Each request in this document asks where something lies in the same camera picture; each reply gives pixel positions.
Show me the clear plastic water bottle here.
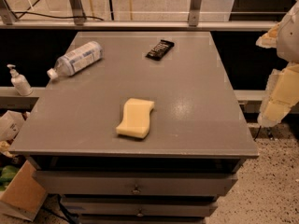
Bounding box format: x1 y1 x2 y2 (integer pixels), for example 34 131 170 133
47 41 103 79

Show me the green object in box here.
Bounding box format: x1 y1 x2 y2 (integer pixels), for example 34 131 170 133
0 165 19 191

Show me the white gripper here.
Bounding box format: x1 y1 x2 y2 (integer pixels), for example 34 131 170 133
256 1 299 128

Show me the white pump dispenser bottle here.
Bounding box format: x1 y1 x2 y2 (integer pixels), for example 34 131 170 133
7 64 33 96

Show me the middle grey drawer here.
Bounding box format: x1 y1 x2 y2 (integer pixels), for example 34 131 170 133
62 198 218 217

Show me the metal railing frame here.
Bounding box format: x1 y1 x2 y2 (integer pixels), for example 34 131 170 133
0 0 299 33

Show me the cardboard box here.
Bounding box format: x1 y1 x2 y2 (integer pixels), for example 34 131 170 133
0 161 48 221

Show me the black floor cable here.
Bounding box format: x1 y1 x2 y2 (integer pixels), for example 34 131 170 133
12 10 106 21

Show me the top grey drawer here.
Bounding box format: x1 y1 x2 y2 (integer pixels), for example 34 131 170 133
33 171 237 196

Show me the grey drawer cabinet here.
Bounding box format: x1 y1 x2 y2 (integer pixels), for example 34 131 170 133
11 32 258 224

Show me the grey drawer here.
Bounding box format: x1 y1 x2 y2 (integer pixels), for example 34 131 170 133
62 198 218 217
33 171 237 196

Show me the black snack bar wrapper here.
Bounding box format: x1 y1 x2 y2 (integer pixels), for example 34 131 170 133
146 39 175 61

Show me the yellow sponge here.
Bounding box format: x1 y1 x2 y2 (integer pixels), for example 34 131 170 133
116 98 155 139

